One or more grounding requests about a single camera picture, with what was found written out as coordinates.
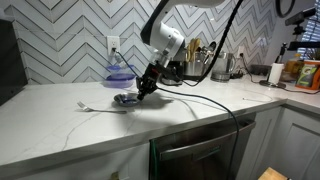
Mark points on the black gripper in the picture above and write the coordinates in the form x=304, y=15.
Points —
x=151, y=78

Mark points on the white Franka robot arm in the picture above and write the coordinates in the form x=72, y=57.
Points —
x=166, y=36

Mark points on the black steel coffee maker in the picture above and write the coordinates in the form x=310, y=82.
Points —
x=171, y=80

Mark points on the large purple-lid plastic container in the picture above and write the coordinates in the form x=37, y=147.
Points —
x=120, y=80

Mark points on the small purple-lid plastic container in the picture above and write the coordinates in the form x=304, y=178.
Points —
x=115, y=68

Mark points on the silver metal fork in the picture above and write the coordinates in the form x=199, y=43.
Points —
x=100, y=110

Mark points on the wide wooden spatula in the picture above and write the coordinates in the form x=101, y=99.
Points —
x=189, y=51

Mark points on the green cloth strip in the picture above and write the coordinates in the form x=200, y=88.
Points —
x=153, y=160

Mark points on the wooden spoon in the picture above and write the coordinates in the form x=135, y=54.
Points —
x=196, y=46

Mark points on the shiny metal ladle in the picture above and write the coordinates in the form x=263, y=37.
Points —
x=208, y=50

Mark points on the glass steel kettle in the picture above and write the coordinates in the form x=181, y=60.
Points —
x=221, y=68

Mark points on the white base cabinet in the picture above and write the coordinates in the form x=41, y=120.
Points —
x=100, y=166

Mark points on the stainless steel dishwasher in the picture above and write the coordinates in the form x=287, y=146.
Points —
x=200, y=160

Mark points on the black low appliance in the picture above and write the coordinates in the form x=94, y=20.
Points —
x=260, y=69

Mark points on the black paper towel stand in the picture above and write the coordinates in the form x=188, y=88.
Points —
x=271, y=85

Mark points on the white paper towel roll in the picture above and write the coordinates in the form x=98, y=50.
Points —
x=276, y=73

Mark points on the black microwave oven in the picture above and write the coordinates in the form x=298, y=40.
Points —
x=11, y=66

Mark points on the wooden board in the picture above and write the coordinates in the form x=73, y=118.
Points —
x=271, y=175

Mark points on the yellow bottle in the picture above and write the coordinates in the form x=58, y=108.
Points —
x=293, y=66

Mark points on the grey base cabinet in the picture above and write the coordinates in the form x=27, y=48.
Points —
x=293, y=143

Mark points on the orange green drink mix tub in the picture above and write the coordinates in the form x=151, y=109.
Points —
x=308, y=75

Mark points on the window blinds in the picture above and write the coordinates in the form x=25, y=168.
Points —
x=313, y=30

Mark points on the white wall outlet with plug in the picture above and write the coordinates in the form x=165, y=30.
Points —
x=241, y=51

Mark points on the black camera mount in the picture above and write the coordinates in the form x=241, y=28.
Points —
x=303, y=45

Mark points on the black stereo camera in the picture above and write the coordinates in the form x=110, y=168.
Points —
x=300, y=16

